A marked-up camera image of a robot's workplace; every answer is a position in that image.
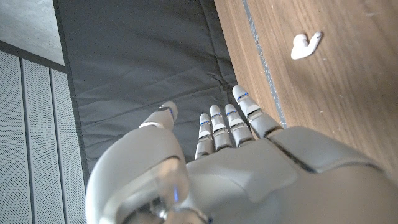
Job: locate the white AirPod earbud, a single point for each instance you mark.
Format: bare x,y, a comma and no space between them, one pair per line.
300,49

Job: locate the grey tape outline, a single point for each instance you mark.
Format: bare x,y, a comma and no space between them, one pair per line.
258,46

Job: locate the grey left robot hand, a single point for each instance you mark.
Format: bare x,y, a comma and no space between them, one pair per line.
248,180

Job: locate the black curtain backdrop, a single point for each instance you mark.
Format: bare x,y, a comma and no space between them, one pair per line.
140,56

